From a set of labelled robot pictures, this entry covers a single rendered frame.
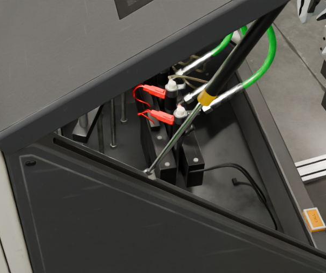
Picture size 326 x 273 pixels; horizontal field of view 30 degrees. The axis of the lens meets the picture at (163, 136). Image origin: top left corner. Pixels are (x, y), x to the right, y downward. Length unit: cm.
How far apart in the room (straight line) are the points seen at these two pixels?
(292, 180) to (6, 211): 72
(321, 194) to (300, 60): 102
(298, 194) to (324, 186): 100
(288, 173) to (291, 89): 163
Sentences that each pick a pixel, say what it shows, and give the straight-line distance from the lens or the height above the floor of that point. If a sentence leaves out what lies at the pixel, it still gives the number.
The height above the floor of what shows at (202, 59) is 109.
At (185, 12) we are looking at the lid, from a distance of 63.
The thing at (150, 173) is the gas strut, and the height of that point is 132.
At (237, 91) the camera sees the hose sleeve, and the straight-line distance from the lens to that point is 123.
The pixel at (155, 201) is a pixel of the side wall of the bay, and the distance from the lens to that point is 86.
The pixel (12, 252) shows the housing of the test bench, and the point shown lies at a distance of 91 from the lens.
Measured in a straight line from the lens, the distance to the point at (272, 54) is 120.
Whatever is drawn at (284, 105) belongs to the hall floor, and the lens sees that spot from 289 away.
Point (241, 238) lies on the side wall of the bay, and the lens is 100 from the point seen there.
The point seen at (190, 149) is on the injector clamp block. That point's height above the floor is 98.
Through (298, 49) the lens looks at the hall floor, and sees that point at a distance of 322.
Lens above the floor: 199
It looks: 48 degrees down
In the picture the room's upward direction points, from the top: 3 degrees clockwise
